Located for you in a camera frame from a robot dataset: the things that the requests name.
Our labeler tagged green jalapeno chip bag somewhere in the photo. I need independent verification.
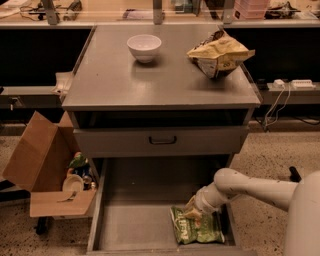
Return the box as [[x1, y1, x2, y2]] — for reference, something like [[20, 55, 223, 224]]
[[170, 206, 225, 245]]

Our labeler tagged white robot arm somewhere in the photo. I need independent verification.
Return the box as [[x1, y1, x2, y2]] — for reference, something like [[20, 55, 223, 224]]
[[185, 168, 320, 256]]

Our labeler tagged closed grey drawer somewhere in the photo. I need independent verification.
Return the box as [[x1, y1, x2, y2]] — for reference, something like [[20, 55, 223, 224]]
[[74, 126, 248, 158]]

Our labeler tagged open bottom drawer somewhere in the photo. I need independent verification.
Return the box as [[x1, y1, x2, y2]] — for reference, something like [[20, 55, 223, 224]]
[[87, 156, 258, 256]]

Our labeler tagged grey metal drawer cabinet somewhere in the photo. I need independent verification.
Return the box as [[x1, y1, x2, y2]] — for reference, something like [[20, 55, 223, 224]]
[[61, 23, 262, 161]]

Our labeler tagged yellow chip bag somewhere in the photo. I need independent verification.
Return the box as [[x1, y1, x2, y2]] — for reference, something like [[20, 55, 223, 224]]
[[187, 30, 255, 79]]

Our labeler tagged black floor bar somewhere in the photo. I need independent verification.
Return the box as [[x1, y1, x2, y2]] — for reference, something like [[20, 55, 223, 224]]
[[289, 166, 302, 183]]

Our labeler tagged white paper plate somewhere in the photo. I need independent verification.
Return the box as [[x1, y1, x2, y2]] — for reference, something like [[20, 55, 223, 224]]
[[62, 174, 84, 192]]

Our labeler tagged white power strip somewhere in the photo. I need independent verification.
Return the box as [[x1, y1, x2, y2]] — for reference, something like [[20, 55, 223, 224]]
[[291, 79, 315, 89]]

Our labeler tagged brown cardboard box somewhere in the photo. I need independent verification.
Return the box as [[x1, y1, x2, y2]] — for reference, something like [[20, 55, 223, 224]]
[[3, 112, 96, 219]]

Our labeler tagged white ceramic bowl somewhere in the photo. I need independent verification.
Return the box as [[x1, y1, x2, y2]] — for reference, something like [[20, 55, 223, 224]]
[[127, 34, 162, 63]]

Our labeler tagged pink plastic crate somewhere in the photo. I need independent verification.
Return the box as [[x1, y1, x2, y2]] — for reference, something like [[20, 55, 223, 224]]
[[234, 0, 270, 19]]

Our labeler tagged black drawer handle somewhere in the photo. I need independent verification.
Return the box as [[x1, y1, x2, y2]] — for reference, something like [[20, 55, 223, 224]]
[[148, 136, 177, 145]]

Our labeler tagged white cable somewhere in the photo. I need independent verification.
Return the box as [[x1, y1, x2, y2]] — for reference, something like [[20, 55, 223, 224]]
[[263, 83, 292, 129]]

